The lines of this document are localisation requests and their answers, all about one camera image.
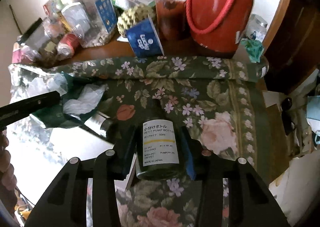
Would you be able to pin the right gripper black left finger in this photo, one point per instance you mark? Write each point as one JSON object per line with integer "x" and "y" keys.
{"x": 64, "y": 201}

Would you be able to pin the teal plastic wrapper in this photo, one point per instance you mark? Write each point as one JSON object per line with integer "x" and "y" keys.
{"x": 79, "y": 99}

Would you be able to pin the dark pump bottle white label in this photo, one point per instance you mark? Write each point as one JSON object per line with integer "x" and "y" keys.
{"x": 148, "y": 136}

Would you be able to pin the white paper sheet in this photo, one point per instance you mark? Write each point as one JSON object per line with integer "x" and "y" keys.
{"x": 38, "y": 154}

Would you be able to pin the black-lid glass jar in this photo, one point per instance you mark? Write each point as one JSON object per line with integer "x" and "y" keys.
{"x": 39, "y": 43}

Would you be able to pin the small red-label jar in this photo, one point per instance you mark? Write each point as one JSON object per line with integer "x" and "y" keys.
{"x": 67, "y": 46}

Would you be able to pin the floral green tablecloth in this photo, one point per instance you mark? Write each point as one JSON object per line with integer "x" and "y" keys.
{"x": 216, "y": 99}

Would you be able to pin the clear jar gold lid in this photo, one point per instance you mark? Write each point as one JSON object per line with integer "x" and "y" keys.
{"x": 94, "y": 22}

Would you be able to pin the blue paper cup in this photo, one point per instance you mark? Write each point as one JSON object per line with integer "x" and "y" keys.
{"x": 144, "y": 40}

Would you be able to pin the teal crumpled cloth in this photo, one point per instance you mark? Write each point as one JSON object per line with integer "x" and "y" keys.
{"x": 254, "y": 48}

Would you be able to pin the small glass jar white lid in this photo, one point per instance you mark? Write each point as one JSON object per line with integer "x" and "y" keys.
{"x": 256, "y": 28}

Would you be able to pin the red-capped sauce bottle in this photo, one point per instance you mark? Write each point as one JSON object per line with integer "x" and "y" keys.
{"x": 171, "y": 19}

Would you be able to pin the red thermos jug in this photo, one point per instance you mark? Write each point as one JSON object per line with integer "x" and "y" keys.
{"x": 218, "y": 25}

